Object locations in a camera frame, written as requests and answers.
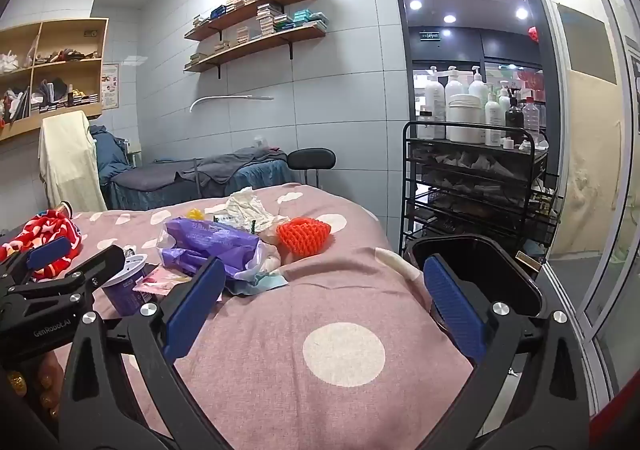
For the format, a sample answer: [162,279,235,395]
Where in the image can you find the wall poster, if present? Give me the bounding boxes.
[101,62,121,111]

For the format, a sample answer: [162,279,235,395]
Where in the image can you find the cream towel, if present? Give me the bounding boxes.
[39,111,108,214]

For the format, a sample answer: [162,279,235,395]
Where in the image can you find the white jar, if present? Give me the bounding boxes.
[446,95,488,145]

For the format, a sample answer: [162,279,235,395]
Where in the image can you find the person's left hand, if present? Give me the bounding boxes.
[0,349,68,426]

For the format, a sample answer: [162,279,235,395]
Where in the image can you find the clear plastic bottle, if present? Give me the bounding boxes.
[522,97,541,132]

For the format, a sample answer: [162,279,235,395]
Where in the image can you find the black rolling cart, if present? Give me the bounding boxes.
[399,121,563,256]

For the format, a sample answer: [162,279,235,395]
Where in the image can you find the wooden wall shelf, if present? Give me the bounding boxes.
[185,0,322,42]
[183,22,327,80]

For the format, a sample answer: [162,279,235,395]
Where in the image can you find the orange foam fruit net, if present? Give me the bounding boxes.
[276,217,332,258]

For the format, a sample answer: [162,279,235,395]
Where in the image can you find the slim white bottle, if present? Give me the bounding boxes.
[485,90,506,147]

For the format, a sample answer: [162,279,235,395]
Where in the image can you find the light blue face mask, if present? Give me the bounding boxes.
[225,275,290,297]

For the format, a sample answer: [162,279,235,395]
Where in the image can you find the blue cloth pile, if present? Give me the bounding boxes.
[91,125,132,183]

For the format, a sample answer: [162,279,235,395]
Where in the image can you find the purple yogurt cup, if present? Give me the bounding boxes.
[101,252,149,317]

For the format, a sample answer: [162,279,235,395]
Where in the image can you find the row of small boxes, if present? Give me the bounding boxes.
[31,92,101,114]

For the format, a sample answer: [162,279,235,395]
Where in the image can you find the glass sliding door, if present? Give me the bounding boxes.
[510,0,640,396]

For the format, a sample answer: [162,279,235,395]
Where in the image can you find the dark brown bottle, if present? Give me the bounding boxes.
[505,97,525,135]

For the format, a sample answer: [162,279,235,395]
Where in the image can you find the wall shelves with books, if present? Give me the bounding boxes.
[186,1,328,68]

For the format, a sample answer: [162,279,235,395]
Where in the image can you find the red patterned cloth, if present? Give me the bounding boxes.
[0,210,83,281]

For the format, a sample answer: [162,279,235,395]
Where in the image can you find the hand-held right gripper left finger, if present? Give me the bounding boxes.
[57,256,236,450]

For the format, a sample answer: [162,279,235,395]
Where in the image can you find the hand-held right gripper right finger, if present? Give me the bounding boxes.
[422,252,583,450]

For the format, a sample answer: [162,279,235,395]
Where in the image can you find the large white tissue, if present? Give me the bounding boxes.
[225,186,282,233]

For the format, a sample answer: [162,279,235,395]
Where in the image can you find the blue covered massage bed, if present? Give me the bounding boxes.
[107,147,301,211]

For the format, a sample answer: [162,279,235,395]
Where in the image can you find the wooden wall cabinet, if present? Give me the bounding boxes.
[0,18,109,142]

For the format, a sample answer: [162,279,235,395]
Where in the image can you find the pink wrapper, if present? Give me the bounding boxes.
[132,266,193,303]

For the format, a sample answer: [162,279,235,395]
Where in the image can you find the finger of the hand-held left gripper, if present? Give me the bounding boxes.
[0,236,76,283]
[10,244,127,303]

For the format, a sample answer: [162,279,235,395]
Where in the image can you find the person's red clothing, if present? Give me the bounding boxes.
[587,375,640,450]

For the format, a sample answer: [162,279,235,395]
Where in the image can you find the black stool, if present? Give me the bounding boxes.
[287,148,337,189]

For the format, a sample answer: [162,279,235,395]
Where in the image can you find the black trash bin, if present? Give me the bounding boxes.
[405,235,543,331]

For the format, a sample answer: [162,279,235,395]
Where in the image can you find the tall white pump bottle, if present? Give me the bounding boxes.
[424,71,446,140]
[444,70,469,98]

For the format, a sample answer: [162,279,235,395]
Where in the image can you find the pink polka dot blanket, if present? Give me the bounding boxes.
[50,184,476,450]

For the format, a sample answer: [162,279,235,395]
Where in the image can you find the grey blanket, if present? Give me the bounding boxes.
[112,147,289,197]

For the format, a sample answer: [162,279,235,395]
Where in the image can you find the white arched lamp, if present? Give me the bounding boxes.
[190,94,275,112]

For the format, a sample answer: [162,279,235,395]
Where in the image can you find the purple plastic bag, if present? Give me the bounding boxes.
[159,217,281,296]

